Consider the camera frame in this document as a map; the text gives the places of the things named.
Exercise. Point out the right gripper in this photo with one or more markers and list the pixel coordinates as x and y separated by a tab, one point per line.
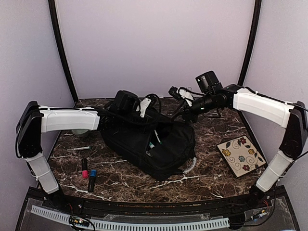
186	115

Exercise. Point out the small white marker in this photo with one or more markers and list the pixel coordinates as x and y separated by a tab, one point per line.
159	141

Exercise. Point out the black backpack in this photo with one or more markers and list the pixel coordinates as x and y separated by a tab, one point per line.
155	144

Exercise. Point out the floral ceramic tile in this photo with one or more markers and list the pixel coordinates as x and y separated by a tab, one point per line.
241	155

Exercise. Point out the pale green ceramic bowl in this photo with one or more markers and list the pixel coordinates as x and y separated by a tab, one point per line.
80	133

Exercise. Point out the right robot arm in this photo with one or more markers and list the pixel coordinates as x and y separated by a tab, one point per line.
290	118

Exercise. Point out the white slotted cable duct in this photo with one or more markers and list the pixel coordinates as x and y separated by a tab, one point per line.
130	223

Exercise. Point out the pink cap black marker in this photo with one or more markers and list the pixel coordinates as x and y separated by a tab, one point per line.
84	168

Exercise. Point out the green tip white pen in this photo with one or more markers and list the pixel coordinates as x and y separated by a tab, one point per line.
79	149

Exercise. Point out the blue cap black marker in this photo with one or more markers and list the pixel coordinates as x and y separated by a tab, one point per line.
92	179

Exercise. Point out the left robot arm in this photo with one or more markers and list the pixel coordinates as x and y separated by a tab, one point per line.
38	130

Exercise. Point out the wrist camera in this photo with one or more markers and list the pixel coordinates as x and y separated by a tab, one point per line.
144	104
181	94

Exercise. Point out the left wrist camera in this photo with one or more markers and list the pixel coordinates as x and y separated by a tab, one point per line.
144	104

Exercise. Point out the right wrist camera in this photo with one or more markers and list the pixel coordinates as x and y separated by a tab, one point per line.
181	94

